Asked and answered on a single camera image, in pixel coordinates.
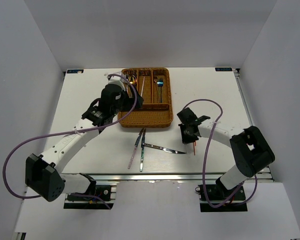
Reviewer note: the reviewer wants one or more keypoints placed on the pink handled knife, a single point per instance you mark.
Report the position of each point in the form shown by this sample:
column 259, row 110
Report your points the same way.
column 135, row 148

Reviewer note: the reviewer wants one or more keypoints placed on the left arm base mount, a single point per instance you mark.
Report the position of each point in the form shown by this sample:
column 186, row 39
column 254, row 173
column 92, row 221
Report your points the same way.
column 102, row 197

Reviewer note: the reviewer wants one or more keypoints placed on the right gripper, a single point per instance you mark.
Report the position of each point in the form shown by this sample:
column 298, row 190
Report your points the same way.
column 185, row 140

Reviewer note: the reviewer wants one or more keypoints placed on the wicker cutlery tray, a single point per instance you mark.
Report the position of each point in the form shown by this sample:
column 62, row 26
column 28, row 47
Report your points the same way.
column 157, row 108

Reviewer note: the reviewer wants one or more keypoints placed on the left blue table label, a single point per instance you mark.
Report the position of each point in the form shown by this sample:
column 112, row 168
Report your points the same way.
column 74, row 71

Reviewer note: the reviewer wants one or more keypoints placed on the gold rainbow spoon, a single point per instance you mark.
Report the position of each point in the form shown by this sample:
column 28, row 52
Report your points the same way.
column 133, row 79

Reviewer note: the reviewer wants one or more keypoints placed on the green rainbow fork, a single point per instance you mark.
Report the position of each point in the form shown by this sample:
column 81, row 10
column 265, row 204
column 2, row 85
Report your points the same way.
column 160, row 95

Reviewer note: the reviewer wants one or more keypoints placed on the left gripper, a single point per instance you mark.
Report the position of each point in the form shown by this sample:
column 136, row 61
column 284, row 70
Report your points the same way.
column 135, row 102

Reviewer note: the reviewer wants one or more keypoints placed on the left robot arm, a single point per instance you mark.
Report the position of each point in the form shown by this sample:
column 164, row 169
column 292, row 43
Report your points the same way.
column 44, row 172

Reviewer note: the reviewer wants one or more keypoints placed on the blue fork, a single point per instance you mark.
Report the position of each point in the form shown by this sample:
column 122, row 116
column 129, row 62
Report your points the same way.
column 160, row 87

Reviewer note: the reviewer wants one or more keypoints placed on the long orange chopstick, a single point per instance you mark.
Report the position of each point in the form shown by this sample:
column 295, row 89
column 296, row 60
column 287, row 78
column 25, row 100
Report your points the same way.
column 194, row 147

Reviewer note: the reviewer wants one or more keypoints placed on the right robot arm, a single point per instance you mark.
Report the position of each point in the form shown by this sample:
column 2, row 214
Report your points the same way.
column 251, row 151

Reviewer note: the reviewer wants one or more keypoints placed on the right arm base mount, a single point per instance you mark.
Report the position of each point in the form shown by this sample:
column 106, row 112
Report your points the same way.
column 216, row 196

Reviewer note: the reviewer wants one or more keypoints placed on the aluminium table rail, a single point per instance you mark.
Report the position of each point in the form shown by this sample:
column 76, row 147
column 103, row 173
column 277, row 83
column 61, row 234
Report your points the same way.
column 263, row 176

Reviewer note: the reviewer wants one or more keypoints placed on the dark handled knife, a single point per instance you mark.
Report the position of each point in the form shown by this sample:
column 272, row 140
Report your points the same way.
column 167, row 150

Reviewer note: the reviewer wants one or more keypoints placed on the right blue table label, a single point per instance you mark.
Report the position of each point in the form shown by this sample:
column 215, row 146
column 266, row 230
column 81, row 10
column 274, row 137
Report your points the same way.
column 223, row 69

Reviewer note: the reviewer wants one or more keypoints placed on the green handled knife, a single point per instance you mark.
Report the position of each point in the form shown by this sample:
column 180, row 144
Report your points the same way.
column 142, row 150

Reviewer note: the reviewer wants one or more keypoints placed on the blue table label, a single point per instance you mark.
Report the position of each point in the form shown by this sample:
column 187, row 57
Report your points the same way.
column 74, row 71
column 223, row 69

